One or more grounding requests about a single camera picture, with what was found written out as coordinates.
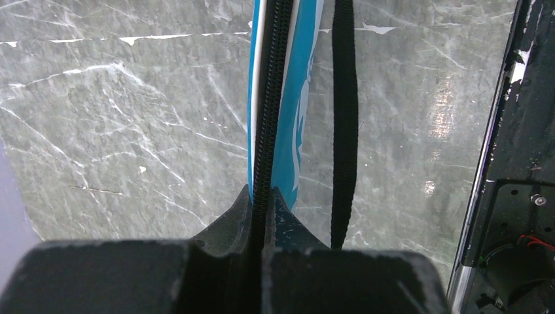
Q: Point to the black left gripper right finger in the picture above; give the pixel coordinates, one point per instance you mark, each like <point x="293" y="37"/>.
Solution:
<point x="300" y="274"/>

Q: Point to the blue racket bag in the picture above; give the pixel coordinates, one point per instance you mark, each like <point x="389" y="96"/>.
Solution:
<point x="283" y="39"/>

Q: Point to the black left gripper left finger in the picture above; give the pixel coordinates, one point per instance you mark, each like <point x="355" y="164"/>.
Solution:
<point x="204" y="274"/>

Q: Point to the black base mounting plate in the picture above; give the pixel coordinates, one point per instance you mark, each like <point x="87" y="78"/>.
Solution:
<point x="505" y="257"/>

